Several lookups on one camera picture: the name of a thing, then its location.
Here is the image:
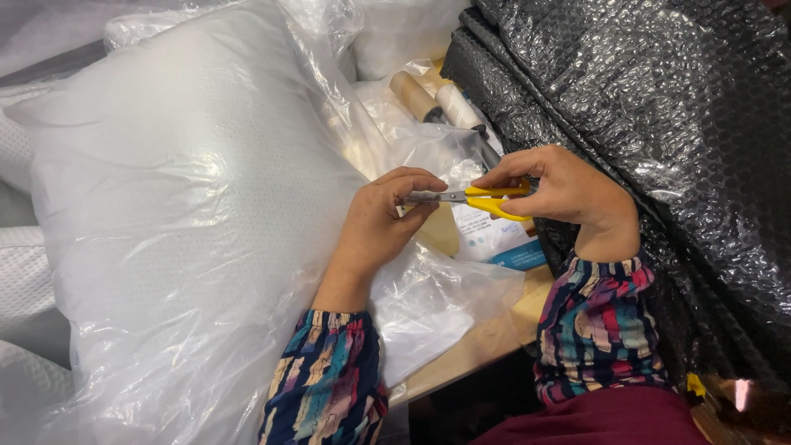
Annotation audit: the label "person's left hand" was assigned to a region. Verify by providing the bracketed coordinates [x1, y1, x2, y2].
[321, 166, 449, 280]

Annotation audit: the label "maroon garment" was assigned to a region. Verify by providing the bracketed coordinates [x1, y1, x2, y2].
[470, 386, 711, 445]

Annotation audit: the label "yellow handled scissors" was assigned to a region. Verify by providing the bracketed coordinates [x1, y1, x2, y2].
[405, 182, 534, 223]

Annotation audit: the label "brown roller with handle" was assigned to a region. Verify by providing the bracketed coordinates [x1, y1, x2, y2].
[389, 70, 447, 126]

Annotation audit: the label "white pillow in plastic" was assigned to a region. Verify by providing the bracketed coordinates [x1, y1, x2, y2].
[349, 0, 472, 82]

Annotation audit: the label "clear plastic bag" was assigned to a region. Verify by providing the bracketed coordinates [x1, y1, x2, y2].
[3, 0, 527, 445]

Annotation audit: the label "white quilted pillow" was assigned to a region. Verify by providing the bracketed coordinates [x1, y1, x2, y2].
[0, 225, 73, 367]
[0, 340, 76, 445]
[0, 83, 39, 194]

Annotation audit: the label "white and blue paper label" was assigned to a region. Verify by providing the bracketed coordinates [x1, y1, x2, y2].
[450, 201, 548, 272]

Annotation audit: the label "large white pillow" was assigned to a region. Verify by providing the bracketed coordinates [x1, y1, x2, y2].
[3, 6, 396, 445]

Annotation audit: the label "black bubble wrap sheet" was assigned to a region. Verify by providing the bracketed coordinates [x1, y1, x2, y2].
[440, 0, 791, 396]

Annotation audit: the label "person's right hand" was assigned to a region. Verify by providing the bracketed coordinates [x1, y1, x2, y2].
[471, 144, 641, 247]

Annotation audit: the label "white roller with handle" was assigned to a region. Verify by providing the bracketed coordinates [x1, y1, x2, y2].
[435, 83, 503, 171]

